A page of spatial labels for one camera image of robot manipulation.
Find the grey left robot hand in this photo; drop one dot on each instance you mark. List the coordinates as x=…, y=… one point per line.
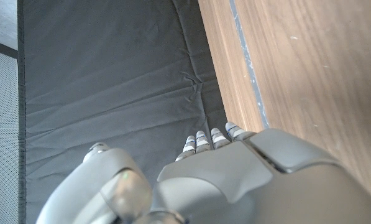
x=222, y=186

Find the black backdrop curtain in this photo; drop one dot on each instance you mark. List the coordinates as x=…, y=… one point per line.
x=110, y=77

